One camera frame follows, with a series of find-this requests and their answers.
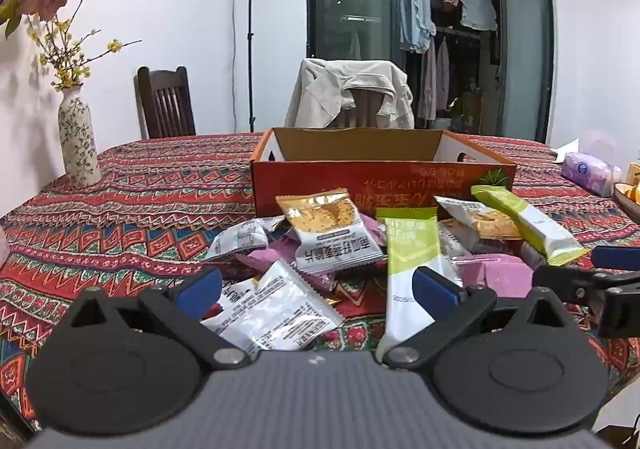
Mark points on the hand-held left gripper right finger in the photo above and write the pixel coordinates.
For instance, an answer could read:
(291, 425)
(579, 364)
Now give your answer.
(435, 289)

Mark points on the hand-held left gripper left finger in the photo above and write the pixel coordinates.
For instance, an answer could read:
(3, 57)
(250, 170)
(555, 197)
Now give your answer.
(200, 286)

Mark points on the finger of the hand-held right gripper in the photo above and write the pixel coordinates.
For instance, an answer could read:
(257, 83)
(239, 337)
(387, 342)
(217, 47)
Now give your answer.
(617, 258)
(565, 281)

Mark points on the green white snack bar packet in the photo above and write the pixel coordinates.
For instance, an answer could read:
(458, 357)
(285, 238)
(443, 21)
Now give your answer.
(535, 229)
(410, 249)

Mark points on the white black-print snack packet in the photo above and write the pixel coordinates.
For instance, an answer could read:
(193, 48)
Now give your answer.
(280, 314)

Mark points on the orange cardboard box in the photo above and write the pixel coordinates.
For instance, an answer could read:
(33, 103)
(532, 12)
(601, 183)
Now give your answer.
(320, 184)

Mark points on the fruit bowl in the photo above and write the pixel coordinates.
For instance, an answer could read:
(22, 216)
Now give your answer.
(627, 206)

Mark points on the silver white snack packet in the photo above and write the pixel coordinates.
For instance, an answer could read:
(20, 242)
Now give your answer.
(237, 239)

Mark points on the pink snack packet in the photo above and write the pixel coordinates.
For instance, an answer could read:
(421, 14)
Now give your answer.
(495, 274)
(370, 231)
(280, 261)

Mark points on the orange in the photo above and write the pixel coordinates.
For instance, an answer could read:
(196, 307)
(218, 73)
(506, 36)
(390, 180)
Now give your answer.
(636, 192)

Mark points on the gold cracker picture packet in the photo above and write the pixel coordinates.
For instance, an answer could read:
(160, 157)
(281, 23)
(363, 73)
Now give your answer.
(485, 224)

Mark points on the purple tissue pack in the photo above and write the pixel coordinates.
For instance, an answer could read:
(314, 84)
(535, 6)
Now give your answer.
(590, 174)

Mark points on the gold white cracker packet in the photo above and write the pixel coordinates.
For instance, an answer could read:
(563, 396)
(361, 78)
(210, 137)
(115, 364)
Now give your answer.
(325, 239)

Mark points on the dark wooden chair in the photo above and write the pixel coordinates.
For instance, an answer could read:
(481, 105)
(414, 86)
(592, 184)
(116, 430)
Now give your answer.
(165, 104)

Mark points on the floral white vase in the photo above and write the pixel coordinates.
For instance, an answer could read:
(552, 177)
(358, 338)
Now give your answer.
(77, 144)

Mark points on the light brown wooden chair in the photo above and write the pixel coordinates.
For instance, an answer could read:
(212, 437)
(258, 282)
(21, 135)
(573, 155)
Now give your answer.
(367, 109)

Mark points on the pink glitter vase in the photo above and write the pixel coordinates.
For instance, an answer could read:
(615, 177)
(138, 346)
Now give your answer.
(3, 246)

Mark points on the pale pink robe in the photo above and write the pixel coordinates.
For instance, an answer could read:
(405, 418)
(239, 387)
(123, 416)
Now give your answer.
(427, 79)
(442, 74)

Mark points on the beige jacket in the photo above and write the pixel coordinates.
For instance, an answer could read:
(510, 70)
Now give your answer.
(320, 94)

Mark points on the yellow flower branches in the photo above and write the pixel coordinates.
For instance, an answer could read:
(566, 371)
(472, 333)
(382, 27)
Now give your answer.
(70, 74)

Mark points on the light blue shirt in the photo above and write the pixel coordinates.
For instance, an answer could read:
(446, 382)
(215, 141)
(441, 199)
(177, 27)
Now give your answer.
(415, 4)

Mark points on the sliding glass door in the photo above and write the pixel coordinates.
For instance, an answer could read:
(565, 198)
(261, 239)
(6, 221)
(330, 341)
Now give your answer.
(350, 4)

